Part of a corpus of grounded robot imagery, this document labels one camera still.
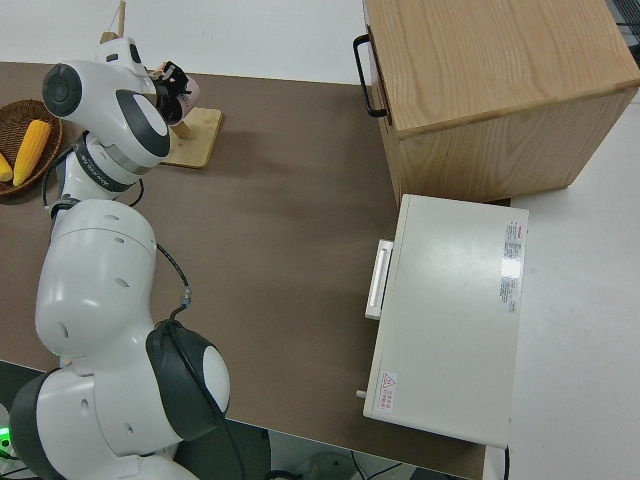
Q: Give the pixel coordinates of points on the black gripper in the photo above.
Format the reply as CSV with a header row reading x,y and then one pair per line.
x,y
162,97

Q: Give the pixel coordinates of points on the pink mug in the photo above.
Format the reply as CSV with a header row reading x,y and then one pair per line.
x,y
192,105

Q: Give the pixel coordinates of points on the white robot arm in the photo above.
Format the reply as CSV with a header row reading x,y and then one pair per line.
x,y
95,280

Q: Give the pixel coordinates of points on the wooden mug stand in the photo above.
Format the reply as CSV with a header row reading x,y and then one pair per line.
x,y
200,140

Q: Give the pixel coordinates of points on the yellow corn cob pointed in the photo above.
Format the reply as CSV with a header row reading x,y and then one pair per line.
x,y
31,150

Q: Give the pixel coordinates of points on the brown wicker basket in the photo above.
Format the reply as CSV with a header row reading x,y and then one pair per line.
x,y
10,120

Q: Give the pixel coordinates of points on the yellow corn cob blunt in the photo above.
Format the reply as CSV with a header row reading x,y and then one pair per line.
x,y
5,170

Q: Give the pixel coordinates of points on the white toaster oven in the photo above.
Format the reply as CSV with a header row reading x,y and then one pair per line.
x,y
450,325

